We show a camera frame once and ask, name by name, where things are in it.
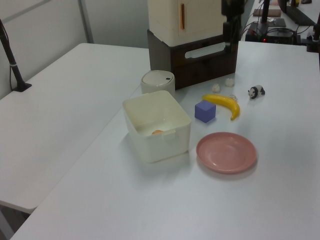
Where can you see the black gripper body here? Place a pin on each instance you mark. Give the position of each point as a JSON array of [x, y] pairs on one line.
[[233, 7]]

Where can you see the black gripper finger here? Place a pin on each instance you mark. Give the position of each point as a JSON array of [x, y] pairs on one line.
[[230, 33]]

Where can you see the purple foam cube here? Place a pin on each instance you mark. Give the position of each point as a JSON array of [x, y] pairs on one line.
[[205, 112]]

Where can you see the pink plate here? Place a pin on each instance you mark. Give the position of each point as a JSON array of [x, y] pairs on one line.
[[226, 152]]

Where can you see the black electronics box red light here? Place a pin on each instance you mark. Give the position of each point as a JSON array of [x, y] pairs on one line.
[[277, 37]]

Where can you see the dark grey mat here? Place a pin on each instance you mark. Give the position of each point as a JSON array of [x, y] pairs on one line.
[[278, 22]]

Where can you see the small white figurine right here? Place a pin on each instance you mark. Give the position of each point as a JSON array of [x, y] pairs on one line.
[[229, 82]]

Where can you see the small white figurine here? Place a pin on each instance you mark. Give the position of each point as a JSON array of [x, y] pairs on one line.
[[229, 82], [216, 87]]

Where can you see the dark brown drawer box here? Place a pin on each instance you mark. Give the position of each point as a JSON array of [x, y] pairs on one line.
[[200, 72]]

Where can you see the small white figurine left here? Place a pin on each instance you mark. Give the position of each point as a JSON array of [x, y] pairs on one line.
[[216, 87]]

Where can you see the black and white panda figure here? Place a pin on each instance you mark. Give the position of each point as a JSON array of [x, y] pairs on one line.
[[257, 90]]

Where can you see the white crumpled paper ball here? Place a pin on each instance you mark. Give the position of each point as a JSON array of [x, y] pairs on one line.
[[233, 97]]

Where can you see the cream toy cabinet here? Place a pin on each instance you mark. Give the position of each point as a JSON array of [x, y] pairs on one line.
[[165, 20]]

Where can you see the yellow toy banana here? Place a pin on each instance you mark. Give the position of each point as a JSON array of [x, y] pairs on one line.
[[225, 100]]

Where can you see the black flat desk device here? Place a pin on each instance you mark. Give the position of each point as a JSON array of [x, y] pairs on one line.
[[300, 17]]

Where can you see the black clamp with pole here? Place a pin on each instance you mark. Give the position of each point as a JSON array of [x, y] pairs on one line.
[[313, 43]]

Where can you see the small cream lidded bin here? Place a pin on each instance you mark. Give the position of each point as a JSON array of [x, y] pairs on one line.
[[157, 80]]

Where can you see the toasted bread piece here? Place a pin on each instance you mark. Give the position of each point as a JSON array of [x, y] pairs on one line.
[[157, 132]]

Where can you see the cream open plastic box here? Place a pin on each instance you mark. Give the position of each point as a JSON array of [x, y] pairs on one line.
[[160, 146]]

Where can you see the black camera stand pole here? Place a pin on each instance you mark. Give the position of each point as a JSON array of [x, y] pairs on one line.
[[12, 65]]

